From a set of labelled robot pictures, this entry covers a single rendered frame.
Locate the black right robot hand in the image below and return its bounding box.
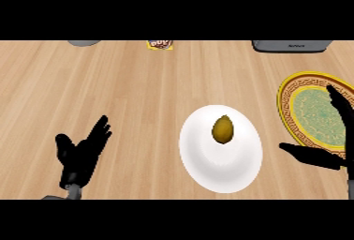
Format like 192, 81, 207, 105
278, 84, 354, 181

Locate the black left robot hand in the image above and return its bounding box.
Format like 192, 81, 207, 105
55, 114, 114, 190

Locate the yellow green patterned plate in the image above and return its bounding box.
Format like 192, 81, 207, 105
276, 71, 354, 160

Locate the yellow lemon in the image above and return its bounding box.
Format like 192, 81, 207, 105
210, 114, 235, 144

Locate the white plate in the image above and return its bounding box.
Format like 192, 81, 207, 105
179, 104, 265, 194

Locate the grey appliance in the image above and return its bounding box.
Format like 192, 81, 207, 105
251, 40, 335, 53

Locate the grey round object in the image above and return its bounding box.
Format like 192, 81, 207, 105
67, 40, 102, 48

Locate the yellow printed packet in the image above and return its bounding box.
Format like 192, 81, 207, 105
147, 40, 175, 51

